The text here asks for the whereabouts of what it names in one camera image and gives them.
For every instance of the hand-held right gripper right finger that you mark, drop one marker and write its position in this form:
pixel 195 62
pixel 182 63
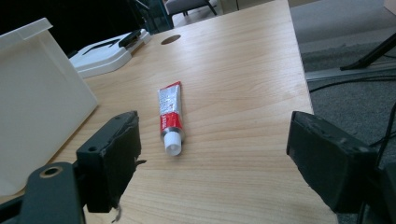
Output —
pixel 327 168

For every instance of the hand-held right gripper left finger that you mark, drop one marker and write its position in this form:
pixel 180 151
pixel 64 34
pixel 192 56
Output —
pixel 109 165

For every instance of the red and silver tube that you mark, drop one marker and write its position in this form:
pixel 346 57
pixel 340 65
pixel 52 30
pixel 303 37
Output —
pixel 170 119

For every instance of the white plastic bin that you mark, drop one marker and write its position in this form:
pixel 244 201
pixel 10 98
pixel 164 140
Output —
pixel 37 105

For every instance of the white flat device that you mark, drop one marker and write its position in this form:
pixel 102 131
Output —
pixel 106 56

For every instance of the black stand leg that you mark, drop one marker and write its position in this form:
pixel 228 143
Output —
pixel 372 54

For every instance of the black clip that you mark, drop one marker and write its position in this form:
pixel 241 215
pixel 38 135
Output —
pixel 130 38

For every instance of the grey chair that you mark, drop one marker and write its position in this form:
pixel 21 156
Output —
pixel 190 6

